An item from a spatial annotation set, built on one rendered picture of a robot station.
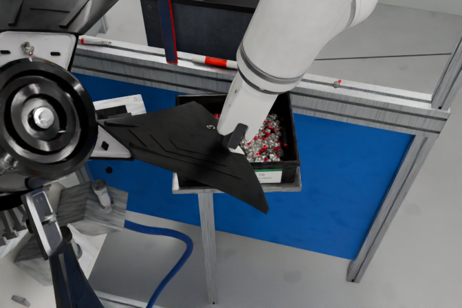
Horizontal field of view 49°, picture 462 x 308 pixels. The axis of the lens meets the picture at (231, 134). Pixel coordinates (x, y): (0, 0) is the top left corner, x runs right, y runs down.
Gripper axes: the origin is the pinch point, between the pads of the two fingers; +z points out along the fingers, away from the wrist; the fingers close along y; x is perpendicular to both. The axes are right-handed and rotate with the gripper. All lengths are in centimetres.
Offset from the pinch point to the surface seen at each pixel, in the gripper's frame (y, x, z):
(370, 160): -27, 36, 27
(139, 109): -1.9, -13.9, 5.0
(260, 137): -13.0, 7.3, 14.7
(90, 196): 12.0, -15.7, 9.9
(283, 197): -28, 25, 55
